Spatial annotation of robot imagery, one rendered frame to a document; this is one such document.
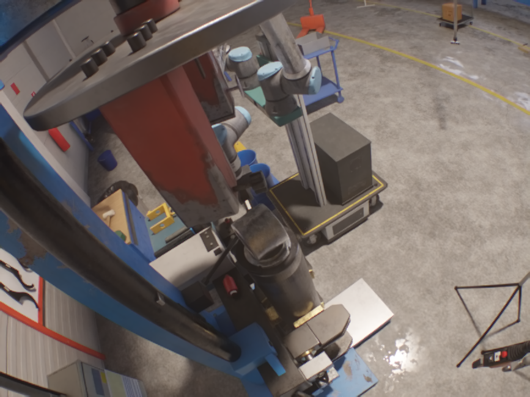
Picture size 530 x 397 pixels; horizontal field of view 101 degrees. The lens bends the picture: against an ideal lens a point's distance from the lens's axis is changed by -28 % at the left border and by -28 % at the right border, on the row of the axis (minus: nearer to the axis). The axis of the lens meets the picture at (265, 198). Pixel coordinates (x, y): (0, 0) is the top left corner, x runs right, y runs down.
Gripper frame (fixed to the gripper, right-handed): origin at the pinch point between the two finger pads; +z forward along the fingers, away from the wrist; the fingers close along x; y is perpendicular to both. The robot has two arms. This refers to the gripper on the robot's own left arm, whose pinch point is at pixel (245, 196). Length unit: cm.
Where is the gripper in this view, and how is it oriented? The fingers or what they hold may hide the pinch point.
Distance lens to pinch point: 121.9
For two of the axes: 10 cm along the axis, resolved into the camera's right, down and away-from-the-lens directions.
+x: 9.1, -4.2, 0.1
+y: 3.1, 6.5, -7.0
